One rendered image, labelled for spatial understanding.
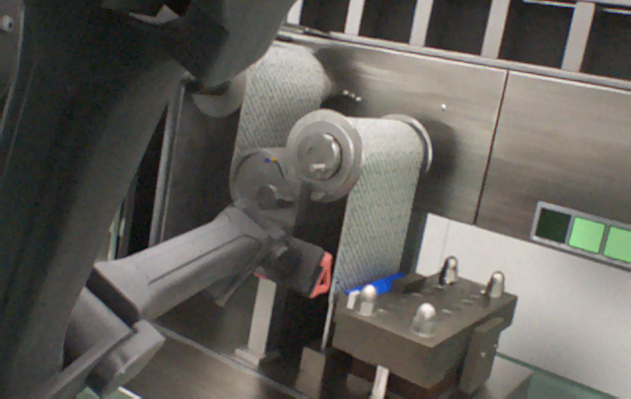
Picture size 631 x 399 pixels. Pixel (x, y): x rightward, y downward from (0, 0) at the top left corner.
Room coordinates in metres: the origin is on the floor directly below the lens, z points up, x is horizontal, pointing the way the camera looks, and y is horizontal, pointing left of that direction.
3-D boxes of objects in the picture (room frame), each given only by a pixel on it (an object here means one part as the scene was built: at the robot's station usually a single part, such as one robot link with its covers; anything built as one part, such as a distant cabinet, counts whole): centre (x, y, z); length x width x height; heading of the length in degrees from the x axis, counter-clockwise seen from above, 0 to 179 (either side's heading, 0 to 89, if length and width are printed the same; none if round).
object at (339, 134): (1.26, -0.07, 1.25); 0.26 x 0.12 x 0.12; 148
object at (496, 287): (1.32, -0.36, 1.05); 0.04 x 0.04 x 0.04
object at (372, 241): (1.23, -0.12, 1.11); 0.23 x 0.01 x 0.18; 148
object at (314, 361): (1.23, -0.12, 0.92); 0.28 x 0.04 x 0.04; 148
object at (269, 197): (1.11, 0.07, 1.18); 0.04 x 0.02 x 0.04; 58
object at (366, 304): (1.09, -0.11, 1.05); 0.04 x 0.04 x 0.04
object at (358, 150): (1.16, 0.00, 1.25); 0.15 x 0.01 x 0.15; 58
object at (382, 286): (1.22, -0.14, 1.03); 0.21 x 0.04 x 0.03; 148
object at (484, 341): (1.17, -0.33, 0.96); 0.10 x 0.03 x 0.11; 148
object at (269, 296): (1.14, 0.05, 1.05); 0.06 x 0.05 x 0.31; 148
